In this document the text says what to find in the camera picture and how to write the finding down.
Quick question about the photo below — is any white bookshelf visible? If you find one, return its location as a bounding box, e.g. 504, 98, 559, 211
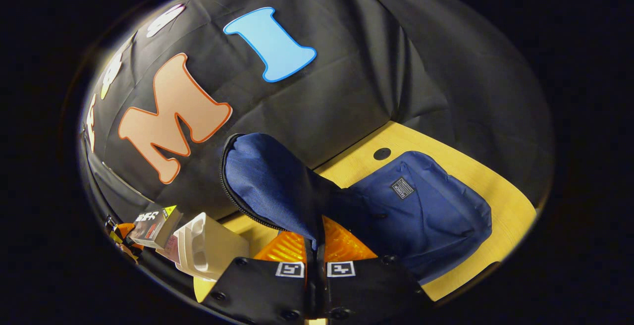
173, 212, 250, 281

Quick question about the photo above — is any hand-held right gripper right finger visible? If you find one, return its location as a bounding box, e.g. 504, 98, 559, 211
317, 216, 436, 325

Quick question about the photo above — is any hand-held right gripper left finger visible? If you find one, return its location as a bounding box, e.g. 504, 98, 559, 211
201, 231, 317, 325

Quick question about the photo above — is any black cover book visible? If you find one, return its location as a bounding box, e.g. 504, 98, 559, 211
128, 205, 184, 249

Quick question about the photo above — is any pink book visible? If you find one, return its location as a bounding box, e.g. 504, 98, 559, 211
157, 236, 181, 264

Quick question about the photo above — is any blue schoolbag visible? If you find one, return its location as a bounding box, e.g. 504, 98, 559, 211
220, 133, 493, 286

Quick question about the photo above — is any black backdrop cloth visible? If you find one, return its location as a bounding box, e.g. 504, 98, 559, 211
79, 0, 555, 226

